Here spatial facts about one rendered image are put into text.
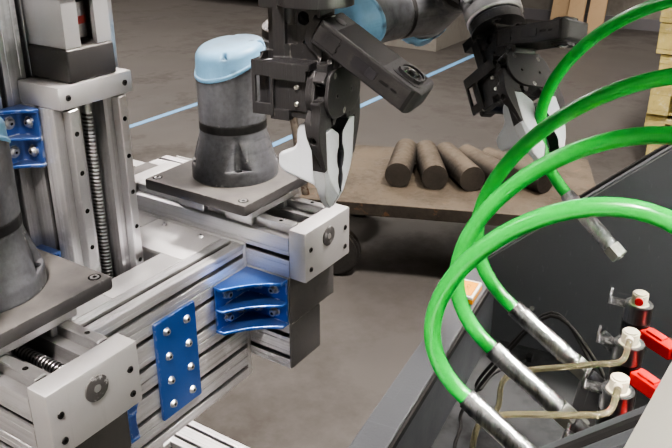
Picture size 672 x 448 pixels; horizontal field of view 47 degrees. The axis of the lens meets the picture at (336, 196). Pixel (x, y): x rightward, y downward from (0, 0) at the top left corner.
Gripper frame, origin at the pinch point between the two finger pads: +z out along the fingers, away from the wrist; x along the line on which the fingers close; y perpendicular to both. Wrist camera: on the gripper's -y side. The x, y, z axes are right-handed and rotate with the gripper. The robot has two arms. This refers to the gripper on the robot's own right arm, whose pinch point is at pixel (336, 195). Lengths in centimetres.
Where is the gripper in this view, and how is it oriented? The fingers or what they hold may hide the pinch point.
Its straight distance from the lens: 77.1
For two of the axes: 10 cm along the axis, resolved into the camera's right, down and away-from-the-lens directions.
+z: 0.0, 9.2, 3.8
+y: -9.0, -1.7, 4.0
